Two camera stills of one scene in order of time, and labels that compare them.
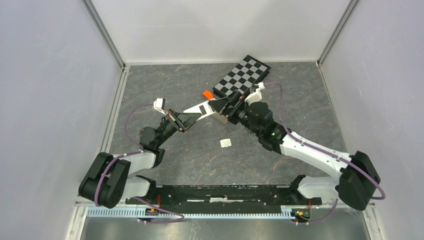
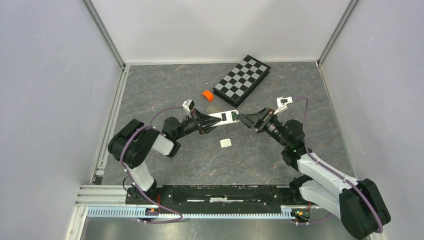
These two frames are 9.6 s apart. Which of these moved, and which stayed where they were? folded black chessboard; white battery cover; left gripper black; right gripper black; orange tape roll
Moved: left gripper black; right gripper black
Stayed: white battery cover; folded black chessboard; orange tape roll
